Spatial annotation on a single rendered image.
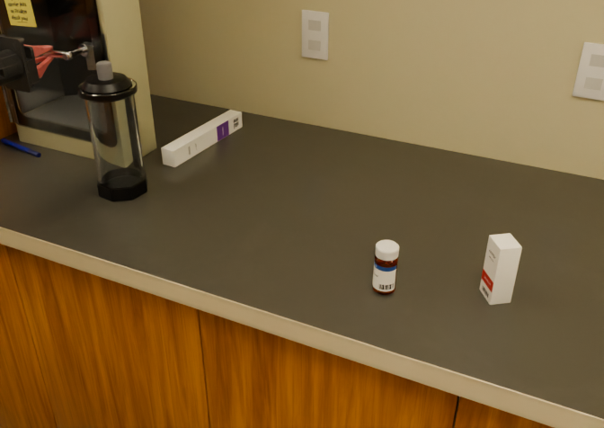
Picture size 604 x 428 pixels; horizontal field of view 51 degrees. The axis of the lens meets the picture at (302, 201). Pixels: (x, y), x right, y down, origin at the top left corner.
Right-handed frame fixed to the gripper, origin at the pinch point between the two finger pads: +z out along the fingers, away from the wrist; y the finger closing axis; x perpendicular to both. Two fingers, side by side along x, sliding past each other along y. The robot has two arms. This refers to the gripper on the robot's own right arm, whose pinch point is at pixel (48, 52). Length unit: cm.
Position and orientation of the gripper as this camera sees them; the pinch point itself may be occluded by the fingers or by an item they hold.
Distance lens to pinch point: 138.7
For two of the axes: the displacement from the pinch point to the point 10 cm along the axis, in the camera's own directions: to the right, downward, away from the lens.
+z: 4.3, -4.4, 7.9
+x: -9.0, -2.1, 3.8
